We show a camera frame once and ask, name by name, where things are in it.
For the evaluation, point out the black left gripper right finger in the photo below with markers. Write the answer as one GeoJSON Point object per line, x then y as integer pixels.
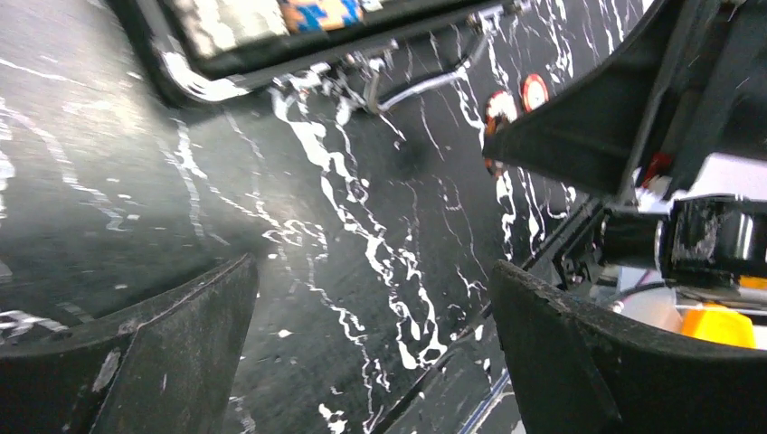
{"type": "Point", "coordinates": [579, 368]}

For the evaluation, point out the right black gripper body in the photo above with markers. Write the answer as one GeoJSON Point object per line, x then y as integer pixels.
{"type": "Point", "coordinates": [710, 101]}

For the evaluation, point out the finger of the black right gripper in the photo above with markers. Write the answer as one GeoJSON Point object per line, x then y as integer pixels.
{"type": "Point", "coordinates": [592, 134]}

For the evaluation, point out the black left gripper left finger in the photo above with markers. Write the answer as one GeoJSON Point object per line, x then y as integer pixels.
{"type": "Point", "coordinates": [163, 365]}

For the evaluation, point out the black poker set case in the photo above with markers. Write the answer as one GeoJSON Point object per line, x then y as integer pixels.
{"type": "Point", "coordinates": [354, 56]}

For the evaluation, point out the red white poker chip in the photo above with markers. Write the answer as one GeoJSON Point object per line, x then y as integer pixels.
{"type": "Point", "coordinates": [534, 92]}

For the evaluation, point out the orange hundred chip middle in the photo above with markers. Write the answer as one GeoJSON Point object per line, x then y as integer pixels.
{"type": "Point", "coordinates": [501, 111]}

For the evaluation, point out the orange hundred chip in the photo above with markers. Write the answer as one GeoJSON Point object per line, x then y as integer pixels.
{"type": "Point", "coordinates": [495, 168]}
{"type": "Point", "coordinates": [501, 111]}

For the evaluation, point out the orange hundred chip left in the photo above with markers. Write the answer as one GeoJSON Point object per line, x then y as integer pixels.
{"type": "Point", "coordinates": [495, 168]}

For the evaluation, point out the blue ten chip stack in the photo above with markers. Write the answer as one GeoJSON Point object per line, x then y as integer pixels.
{"type": "Point", "coordinates": [306, 16]}

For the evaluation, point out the red green chip row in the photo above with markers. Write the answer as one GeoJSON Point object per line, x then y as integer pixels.
{"type": "Point", "coordinates": [216, 26]}

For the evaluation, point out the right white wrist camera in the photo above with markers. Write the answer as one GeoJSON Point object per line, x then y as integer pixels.
{"type": "Point", "coordinates": [719, 174]}

